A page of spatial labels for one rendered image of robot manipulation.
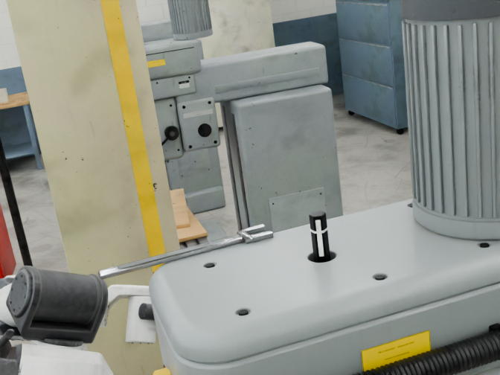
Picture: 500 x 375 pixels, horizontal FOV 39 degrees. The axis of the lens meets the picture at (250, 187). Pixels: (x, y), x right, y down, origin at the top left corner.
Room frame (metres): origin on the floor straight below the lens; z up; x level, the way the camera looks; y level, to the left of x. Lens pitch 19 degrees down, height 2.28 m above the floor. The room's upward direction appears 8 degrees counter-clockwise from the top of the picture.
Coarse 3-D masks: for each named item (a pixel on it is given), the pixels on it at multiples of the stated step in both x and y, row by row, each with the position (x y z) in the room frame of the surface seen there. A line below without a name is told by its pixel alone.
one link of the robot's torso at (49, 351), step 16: (0, 352) 1.14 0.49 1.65; (16, 352) 1.05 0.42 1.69; (32, 352) 1.05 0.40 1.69; (48, 352) 1.06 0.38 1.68; (64, 352) 1.07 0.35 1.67; (80, 352) 1.09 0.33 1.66; (96, 352) 1.10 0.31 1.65; (0, 368) 1.01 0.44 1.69; (16, 368) 1.02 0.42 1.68; (32, 368) 1.03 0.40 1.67; (48, 368) 1.04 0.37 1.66; (64, 368) 1.05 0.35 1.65; (80, 368) 1.05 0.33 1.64; (96, 368) 1.06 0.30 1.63
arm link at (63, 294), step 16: (48, 272) 1.14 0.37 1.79; (64, 272) 1.16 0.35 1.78; (48, 288) 1.10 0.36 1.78; (64, 288) 1.12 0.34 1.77; (80, 288) 1.14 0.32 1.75; (96, 288) 1.16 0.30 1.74; (48, 304) 1.09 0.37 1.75; (64, 304) 1.11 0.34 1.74; (80, 304) 1.12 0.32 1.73; (96, 304) 1.14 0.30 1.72; (32, 320) 1.10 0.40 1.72; (48, 320) 1.11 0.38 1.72; (64, 320) 1.12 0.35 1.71; (80, 320) 1.13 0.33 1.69
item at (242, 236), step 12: (252, 228) 0.95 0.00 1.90; (264, 228) 0.95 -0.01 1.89; (216, 240) 0.92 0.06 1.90; (228, 240) 0.91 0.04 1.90; (240, 240) 0.92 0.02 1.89; (252, 240) 0.91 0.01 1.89; (168, 252) 0.90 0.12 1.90; (180, 252) 0.90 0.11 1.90; (192, 252) 0.89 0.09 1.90; (132, 264) 0.88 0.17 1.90; (144, 264) 0.87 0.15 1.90; (156, 264) 0.88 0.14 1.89; (108, 276) 0.86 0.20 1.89
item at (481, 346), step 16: (480, 336) 0.73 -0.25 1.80; (496, 336) 0.73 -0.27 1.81; (432, 352) 0.71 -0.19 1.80; (448, 352) 0.71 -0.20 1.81; (464, 352) 0.71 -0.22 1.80; (480, 352) 0.71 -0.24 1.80; (496, 352) 0.72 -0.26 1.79; (384, 368) 0.69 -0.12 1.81; (400, 368) 0.69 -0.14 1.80; (416, 368) 0.69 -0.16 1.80; (432, 368) 0.69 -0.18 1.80; (448, 368) 0.70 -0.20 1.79; (464, 368) 0.71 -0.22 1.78
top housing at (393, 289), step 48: (288, 240) 0.90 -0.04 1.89; (336, 240) 0.88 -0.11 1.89; (384, 240) 0.86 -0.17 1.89; (432, 240) 0.84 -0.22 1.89; (480, 240) 0.82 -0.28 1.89; (192, 288) 0.80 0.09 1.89; (240, 288) 0.78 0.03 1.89; (288, 288) 0.76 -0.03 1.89; (336, 288) 0.74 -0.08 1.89; (384, 288) 0.73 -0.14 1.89; (432, 288) 0.74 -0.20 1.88; (480, 288) 0.76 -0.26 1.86; (192, 336) 0.69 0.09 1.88; (240, 336) 0.68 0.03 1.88; (288, 336) 0.69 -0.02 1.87; (336, 336) 0.70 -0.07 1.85; (384, 336) 0.72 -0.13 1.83; (432, 336) 0.73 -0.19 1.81
